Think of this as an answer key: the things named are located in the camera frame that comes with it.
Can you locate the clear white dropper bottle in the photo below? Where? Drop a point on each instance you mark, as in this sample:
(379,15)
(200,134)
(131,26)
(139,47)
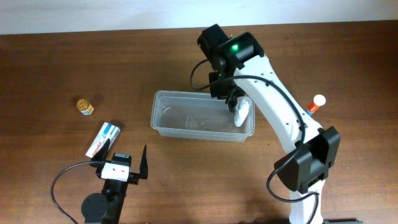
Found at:
(242,111)

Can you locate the orange tube white cap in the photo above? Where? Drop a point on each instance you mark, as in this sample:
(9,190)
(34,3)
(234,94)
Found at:
(318,101)

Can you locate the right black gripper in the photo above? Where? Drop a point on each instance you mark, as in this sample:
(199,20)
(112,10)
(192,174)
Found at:
(216,90)

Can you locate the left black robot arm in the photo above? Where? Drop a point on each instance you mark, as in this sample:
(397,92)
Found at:
(106,206)

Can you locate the white medicine box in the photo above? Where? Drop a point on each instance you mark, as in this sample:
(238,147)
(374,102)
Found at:
(107,133)

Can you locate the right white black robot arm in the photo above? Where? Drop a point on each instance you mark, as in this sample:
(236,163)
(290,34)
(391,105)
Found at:
(240,67)

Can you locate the small gold lid jar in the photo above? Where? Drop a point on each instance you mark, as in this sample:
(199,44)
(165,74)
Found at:
(84,106)

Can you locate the clear plastic container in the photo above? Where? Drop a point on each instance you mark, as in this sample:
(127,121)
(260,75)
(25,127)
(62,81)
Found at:
(194,115)

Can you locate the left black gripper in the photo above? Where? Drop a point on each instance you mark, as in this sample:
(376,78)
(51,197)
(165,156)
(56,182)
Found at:
(134,177)

